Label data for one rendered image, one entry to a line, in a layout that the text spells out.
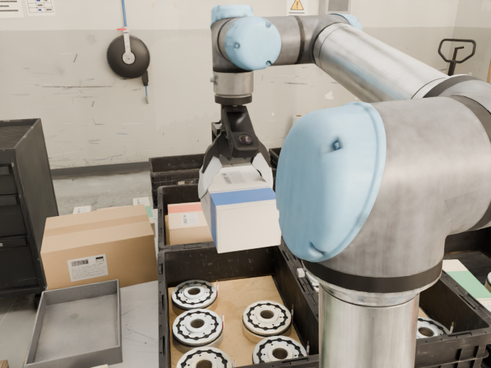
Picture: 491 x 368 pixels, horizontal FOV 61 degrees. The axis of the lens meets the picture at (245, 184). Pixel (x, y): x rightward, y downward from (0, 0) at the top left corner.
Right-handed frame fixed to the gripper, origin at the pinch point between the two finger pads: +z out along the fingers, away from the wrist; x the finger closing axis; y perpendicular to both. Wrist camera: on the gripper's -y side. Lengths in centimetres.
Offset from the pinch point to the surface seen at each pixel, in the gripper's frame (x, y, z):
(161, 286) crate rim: 16.5, -0.9, 18.0
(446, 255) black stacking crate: -61, 8, 28
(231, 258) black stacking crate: -1.2, 11.5, 21.5
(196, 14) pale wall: -42, 325, -36
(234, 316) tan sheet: 1.4, -1.9, 28.0
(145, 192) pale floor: 18, 271, 109
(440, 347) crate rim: -29.1, -28.7, 19.7
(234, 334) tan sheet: 2.7, -7.4, 28.0
